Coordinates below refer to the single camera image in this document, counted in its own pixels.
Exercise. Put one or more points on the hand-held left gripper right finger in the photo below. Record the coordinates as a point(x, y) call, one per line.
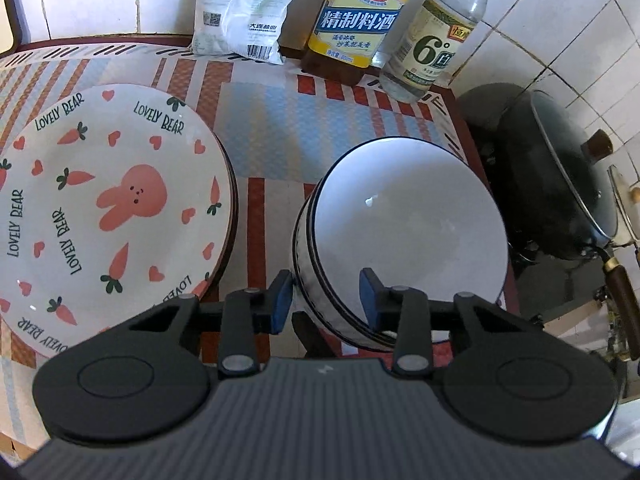
point(369, 297)

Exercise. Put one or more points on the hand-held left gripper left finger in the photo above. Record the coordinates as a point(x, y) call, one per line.
point(280, 305)

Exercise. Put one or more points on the pink rabbit print plate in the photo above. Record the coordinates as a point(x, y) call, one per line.
point(125, 195)

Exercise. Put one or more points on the striped table mat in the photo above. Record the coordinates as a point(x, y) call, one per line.
point(280, 125)

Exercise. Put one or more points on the black gas stove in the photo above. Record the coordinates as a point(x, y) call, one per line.
point(555, 290)

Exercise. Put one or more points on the black wok with glass lid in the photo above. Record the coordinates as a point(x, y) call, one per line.
point(545, 175)

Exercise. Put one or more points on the clear vinegar bottle yellow cap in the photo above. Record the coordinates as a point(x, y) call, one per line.
point(430, 45)

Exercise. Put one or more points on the yellow label cooking wine bottle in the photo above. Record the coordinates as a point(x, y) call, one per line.
point(355, 15)

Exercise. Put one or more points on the white salt bag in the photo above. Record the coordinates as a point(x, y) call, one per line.
point(245, 5)

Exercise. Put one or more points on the white cutting board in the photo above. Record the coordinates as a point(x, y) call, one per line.
point(10, 0)

